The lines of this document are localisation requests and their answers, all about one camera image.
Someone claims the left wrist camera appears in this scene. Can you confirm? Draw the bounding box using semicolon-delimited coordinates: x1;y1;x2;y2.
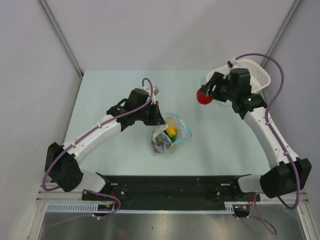
142;86;159;105

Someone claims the aluminium frame post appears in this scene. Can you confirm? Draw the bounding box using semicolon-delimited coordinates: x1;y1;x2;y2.
265;0;304;57
36;0;84;79

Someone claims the red fake tomato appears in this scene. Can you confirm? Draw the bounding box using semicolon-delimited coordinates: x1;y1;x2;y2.
196;90;213;105

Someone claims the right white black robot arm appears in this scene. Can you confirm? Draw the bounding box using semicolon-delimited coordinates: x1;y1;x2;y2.
196;66;312;201

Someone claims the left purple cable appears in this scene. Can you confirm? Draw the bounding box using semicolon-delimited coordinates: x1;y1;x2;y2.
41;77;155;192

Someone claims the green fake vegetable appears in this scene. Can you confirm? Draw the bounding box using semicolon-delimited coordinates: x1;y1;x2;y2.
170;134;177;142

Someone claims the clear zip top bag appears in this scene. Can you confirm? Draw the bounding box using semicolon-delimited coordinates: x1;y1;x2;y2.
150;113;192;154

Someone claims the white perforated plastic basket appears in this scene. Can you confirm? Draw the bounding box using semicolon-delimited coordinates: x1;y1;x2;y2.
206;58;271;94

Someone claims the right aluminium frame post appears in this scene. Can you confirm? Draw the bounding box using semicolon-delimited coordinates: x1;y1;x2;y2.
265;0;304;57

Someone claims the white slotted cable duct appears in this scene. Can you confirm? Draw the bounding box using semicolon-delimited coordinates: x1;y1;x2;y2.
45;202;244;215

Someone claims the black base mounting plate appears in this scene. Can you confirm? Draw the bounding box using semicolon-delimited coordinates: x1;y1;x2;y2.
82;175;255;207

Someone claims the yellow fake fruit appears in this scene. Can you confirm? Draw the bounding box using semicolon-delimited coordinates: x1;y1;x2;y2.
165;125;178;137

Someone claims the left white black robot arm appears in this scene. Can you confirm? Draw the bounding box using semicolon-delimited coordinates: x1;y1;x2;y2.
44;86;165;200

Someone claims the left aluminium frame post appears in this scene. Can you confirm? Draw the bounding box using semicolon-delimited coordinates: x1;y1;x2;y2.
36;0;84;79

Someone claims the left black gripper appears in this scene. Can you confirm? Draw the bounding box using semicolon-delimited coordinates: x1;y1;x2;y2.
135;101;165;126

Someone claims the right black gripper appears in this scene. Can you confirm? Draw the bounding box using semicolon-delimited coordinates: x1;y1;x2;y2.
200;71;237;103

